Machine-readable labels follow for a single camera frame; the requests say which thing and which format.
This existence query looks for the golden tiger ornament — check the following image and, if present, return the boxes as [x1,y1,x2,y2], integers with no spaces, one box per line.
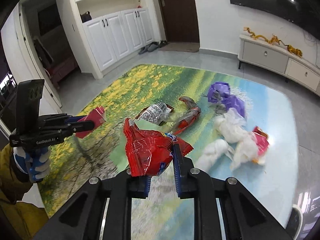
[286,44,303,58]

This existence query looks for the left gloved hand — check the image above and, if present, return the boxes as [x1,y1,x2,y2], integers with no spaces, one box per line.
[13,147,50,183]

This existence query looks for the golden dragon ornament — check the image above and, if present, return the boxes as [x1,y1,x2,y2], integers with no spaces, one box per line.
[243,27,282,45]

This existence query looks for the grey slippers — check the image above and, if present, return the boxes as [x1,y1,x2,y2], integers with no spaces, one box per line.
[138,41,168,55]

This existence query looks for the pink paper carton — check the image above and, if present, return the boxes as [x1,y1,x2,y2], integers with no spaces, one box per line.
[75,106,106,139]

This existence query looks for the brown door mat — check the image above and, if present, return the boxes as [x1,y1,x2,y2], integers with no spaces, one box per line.
[159,42,200,53]

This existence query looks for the purple plastic bag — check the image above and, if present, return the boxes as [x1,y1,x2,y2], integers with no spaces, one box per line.
[207,82,246,118]

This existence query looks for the brown snack wrapper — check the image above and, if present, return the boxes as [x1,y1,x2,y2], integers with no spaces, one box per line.
[135,102,174,126]

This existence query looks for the white TV cabinet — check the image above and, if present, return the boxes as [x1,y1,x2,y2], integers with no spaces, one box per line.
[238,35,319,95]

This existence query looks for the pink white wrapper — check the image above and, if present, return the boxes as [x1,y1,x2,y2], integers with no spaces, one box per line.
[252,126,269,165]

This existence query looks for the white shoe cabinet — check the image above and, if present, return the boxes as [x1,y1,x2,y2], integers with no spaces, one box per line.
[69,0,165,79]

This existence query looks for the red snack bag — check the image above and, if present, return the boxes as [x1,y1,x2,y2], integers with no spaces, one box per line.
[123,118,194,177]

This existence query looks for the white tissue plastic bag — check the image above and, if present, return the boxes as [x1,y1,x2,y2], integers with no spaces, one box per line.
[195,108,259,172]

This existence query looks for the dark brown entrance door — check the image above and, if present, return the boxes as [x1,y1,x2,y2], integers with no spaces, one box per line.
[159,0,200,43]

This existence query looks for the round white trash bin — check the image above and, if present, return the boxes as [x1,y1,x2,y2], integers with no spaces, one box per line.
[285,204,303,240]

